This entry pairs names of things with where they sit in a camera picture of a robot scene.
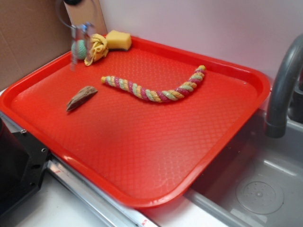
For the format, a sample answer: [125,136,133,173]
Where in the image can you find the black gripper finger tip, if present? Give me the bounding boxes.
[64,0,81,5]

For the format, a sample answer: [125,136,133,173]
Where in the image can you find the silver keys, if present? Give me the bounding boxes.
[55,0,95,71]

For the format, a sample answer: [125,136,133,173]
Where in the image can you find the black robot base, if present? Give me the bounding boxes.
[0,120,49,217]

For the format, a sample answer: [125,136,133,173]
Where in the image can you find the green textured ball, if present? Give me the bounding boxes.
[71,40,87,60]

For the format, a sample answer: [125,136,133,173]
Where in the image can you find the brown cardboard panel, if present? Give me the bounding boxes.
[0,0,71,90]

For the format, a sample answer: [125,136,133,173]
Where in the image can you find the yellow crumpled cloth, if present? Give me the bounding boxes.
[84,34,109,66]

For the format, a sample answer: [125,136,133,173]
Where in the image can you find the yellow sponge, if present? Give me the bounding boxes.
[106,30,132,51]

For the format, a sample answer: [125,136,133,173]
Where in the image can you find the brown wood piece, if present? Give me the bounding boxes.
[66,86,98,112]

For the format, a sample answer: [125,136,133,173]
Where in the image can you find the red plastic tray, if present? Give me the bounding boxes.
[0,37,270,208]

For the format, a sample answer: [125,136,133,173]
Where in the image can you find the grey faucet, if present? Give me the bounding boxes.
[264,35,303,138]

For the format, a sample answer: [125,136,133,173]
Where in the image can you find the grey sink basin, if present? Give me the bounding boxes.
[185,110,303,227]

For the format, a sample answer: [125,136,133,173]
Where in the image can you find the multicolour twisted rope toy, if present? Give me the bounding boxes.
[101,65,206,103]

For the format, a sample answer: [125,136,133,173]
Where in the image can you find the silver metal rail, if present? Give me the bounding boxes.
[0,111,157,227]

